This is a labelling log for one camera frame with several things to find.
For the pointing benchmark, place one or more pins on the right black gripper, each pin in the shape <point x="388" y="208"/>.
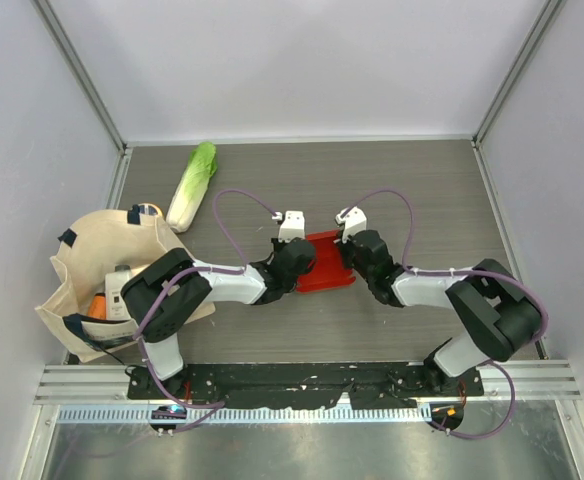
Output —
<point x="343" y="246"/>

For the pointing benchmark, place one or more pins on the red paper box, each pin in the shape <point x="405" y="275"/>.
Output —
<point x="329" y="272"/>

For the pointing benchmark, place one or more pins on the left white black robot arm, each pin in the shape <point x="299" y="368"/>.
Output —
<point x="163" y="296"/>

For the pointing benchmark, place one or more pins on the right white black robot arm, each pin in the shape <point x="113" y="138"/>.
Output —
<point x="498" y="316"/>

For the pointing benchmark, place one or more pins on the napa cabbage toy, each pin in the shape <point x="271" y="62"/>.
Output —
<point x="192" y="187"/>

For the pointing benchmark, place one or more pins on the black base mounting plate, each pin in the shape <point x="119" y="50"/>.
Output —
<point x="311" y="386"/>

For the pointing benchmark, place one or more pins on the orange white item behind bag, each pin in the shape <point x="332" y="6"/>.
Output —
<point x="147" y="208"/>

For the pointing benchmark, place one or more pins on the beige printed tote bag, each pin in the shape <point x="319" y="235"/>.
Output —
<point x="89" y="250"/>

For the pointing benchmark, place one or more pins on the white bottle in bag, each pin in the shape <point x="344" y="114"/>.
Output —
<point x="116" y="309"/>

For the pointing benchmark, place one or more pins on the orange item in bag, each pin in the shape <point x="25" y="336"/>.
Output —
<point x="98" y="307"/>

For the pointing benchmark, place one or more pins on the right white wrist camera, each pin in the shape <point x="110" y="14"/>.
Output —
<point x="351" y="222"/>

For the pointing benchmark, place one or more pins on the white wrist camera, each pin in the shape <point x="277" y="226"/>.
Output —
<point x="291" y="225"/>
<point x="351" y="222"/>

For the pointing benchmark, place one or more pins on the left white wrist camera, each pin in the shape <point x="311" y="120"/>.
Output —
<point x="291" y="225"/>

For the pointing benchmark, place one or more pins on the white slotted cable duct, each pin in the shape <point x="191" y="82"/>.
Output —
<point x="342" y="413"/>

